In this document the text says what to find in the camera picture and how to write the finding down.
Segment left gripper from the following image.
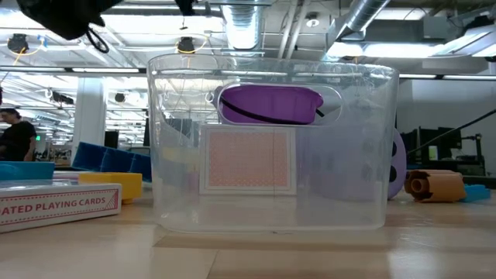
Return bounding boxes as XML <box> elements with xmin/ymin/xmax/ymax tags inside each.
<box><xmin>15</xmin><ymin>0</ymin><xmax>122</xmax><ymax>42</ymax></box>

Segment blue plastic tray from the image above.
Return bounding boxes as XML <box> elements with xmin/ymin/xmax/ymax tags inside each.
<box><xmin>72</xmin><ymin>141</ymin><xmax>153</xmax><ymax>184</ymax></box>

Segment yellow toy block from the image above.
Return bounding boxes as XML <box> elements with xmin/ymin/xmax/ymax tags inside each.
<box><xmin>78</xmin><ymin>171</ymin><xmax>143</xmax><ymax>205</ymax></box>

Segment lavender foam die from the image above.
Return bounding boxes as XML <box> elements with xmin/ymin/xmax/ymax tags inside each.
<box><xmin>298</xmin><ymin>127</ymin><xmax>408</xmax><ymax>202</ymax></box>

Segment brown toy block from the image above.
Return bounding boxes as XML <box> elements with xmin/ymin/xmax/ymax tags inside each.
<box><xmin>403</xmin><ymin>168</ymin><xmax>467</xmax><ymax>204</ymax></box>

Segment small blue toy block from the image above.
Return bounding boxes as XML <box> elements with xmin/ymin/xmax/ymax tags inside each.
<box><xmin>460</xmin><ymin>183</ymin><xmax>492</xmax><ymax>203</ymax></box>

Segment white pillar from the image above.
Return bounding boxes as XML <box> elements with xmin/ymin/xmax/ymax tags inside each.
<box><xmin>71</xmin><ymin>76</ymin><xmax>109</xmax><ymax>166</ymax></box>

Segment black speaker box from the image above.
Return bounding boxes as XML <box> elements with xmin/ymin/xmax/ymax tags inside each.
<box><xmin>104</xmin><ymin>130</ymin><xmax>120</xmax><ymax>150</ymax></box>

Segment person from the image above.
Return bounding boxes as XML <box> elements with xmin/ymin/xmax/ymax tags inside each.
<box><xmin>0</xmin><ymin>108</ymin><xmax>38</xmax><ymax>163</ymax></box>

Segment blue triangular toy block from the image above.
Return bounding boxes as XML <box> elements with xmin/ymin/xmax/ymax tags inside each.
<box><xmin>0</xmin><ymin>160</ymin><xmax>56</xmax><ymax>182</ymax></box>

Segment red-backed playing card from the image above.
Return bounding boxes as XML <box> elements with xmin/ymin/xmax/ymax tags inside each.
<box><xmin>198</xmin><ymin>123</ymin><xmax>298</xmax><ymax>196</ymax></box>

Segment long ceiling light panel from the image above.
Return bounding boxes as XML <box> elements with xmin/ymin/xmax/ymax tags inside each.
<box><xmin>325</xmin><ymin>40</ymin><xmax>441</xmax><ymax>60</ymax></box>

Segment clear plastic bin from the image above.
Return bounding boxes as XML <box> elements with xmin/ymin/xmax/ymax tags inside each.
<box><xmin>146</xmin><ymin>53</ymin><xmax>401</xmax><ymax>233</ymax></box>

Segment black monitors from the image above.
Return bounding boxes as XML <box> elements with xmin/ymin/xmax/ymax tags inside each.
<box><xmin>400</xmin><ymin>126</ymin><xmax>463</xmax><ymax>166</ymax></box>

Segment black stand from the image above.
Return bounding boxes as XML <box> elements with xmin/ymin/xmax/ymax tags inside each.
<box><xmin>461</xmin><ymin>133</ymin><xmax>486</xmax><ymax>176</ymax></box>

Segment black ceiling camera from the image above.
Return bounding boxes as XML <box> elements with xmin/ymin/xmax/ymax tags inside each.
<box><xmin>7</xmin><ymin>33</ymin><xmax>30</xmax><ymax>54</ymax></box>
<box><xmin>176</xmin><ymin>36</ymin><xmax>197</xmax><ymax>54</ymax></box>

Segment wide silver spiral duct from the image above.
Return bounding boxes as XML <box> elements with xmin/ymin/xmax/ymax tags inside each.
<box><xmin>221</xmin><ymin>2</ymin><xmax>266</xmax><ymax>51</ymax></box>

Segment slanted silver spiral duct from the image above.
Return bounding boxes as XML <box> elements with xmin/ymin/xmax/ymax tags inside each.
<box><xmin>336</xmin><ymin>0</ymin><xmax>391</xmax><ymax>40</ymax></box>

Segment thin black cable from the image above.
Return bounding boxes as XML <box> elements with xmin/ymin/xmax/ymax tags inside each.
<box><xmin>405</xmin><ymin>110</ymin><xmax>496</xmax><ymax>157</ymax></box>

